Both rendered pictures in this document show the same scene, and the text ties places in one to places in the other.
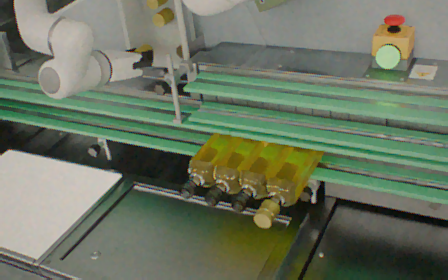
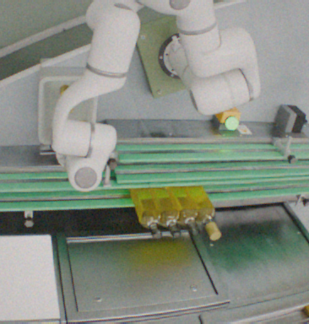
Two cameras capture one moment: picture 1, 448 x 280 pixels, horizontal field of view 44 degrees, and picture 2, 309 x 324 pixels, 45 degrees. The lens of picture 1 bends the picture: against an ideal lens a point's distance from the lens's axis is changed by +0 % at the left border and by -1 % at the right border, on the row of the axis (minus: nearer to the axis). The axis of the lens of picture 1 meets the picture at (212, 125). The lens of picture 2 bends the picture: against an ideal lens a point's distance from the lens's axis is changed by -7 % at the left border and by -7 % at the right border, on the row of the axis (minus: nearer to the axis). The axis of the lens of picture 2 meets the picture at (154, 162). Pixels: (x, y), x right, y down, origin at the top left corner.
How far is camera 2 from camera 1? 0.84 m
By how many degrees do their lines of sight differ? 44
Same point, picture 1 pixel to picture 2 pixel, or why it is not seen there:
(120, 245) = (106, 285)
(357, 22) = not seen: hidden behind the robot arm
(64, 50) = (105, 151)
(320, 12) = (181, 96)
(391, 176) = (233, 190)
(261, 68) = (161, 137)
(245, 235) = (174, 249)
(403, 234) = (234, 218)
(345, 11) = not seen: hidden behind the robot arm
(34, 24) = (73, 132)
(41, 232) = (38, 298)
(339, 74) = (208, 136)
